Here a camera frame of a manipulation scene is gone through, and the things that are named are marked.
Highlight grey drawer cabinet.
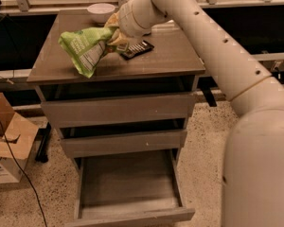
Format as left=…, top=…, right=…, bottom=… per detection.
left=26, top=6, right=206, bottom=227

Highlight black cable on left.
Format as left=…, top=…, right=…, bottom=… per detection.
left=0, top=104, right=49, bottom=227

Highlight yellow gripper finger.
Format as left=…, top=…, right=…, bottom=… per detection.
left=104, top=12, right=119, bottom=27
left=108, top=28, right=129, bottom=46

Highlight black chocolate bar wrapper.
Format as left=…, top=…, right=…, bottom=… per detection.
left=121, top=41, right=154, bottom=61

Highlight grey top drawer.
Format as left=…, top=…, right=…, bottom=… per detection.
left=41, top=93, right=194, bottom=128

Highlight open grey bottom drawer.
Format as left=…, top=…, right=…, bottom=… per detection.
left=65, top=149, right=195, bottom=227

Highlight open cardboard box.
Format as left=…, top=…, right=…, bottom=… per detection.
left=0, top=93, right=39, bottom=183

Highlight white bowl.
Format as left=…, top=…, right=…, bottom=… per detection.
left=87, top=3, right=115, bottom=25

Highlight green rice chip bag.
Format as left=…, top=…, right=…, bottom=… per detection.
left=58, top=26, right=131, bottom=79

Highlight black table leg foot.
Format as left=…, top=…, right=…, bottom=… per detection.
left=35, top=123, right=51, bottom=163

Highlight grey middle drawer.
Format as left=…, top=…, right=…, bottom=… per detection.
left=61, top=130, right=187, bottom=158

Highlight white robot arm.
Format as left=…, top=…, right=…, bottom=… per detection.
left=106, top=0, right=284, bottom=227

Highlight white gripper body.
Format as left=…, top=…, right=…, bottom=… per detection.
left=118, top=0, right=168, bottom=37

